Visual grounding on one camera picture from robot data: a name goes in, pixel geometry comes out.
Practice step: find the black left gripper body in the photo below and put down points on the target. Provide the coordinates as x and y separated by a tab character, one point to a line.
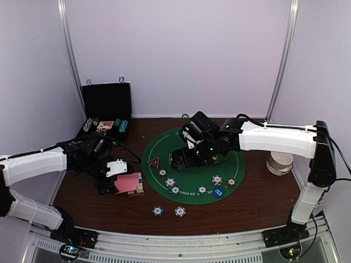
99	184

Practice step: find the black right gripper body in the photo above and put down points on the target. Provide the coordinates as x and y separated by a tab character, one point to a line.
203	156

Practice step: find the pink playing cards pile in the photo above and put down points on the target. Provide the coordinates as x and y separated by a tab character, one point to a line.
126	183

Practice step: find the blue beige chip mat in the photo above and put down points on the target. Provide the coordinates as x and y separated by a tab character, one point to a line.
217	180
170	182

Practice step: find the blue green chip mat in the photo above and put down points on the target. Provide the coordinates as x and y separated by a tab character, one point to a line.
202	190
175	190

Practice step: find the blue small blind button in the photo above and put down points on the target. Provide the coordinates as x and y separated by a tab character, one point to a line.
218	192

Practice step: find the blue beige 10 chip stack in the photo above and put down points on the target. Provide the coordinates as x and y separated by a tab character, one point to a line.
180	211

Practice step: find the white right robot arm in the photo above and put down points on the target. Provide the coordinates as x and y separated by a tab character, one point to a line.
312	142

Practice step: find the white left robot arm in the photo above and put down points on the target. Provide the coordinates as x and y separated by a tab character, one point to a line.
82	154

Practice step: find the green round poker mat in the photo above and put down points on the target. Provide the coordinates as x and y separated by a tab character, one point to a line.
158	155

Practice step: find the open card deck box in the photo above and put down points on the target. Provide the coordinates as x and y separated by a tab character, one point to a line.
140	186

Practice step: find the blue green 50 chip stack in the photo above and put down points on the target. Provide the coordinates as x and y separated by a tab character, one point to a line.
158	211

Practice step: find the boxed playing card deck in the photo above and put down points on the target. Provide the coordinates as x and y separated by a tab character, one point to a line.
105	125

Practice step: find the teal blue chip stack in case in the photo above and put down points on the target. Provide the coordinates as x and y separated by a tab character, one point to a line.
123	127

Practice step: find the dark blue green chip stack in case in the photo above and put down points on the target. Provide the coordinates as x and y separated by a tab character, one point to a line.
117	123

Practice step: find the brown chip stack in case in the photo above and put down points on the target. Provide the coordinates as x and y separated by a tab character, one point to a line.
96	121

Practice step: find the blue beige chip stack in case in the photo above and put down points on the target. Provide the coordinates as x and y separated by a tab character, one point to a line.
87	125

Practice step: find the black poker chip case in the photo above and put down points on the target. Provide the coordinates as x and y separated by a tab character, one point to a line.
108	102

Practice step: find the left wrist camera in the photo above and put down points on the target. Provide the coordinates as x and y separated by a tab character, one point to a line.
118	167

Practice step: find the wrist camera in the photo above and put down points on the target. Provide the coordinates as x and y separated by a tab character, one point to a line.
118	167
199	128

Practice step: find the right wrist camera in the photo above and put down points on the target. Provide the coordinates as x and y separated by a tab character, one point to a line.
199	128

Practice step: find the aluminium front rail base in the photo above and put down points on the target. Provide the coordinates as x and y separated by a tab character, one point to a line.
249	246

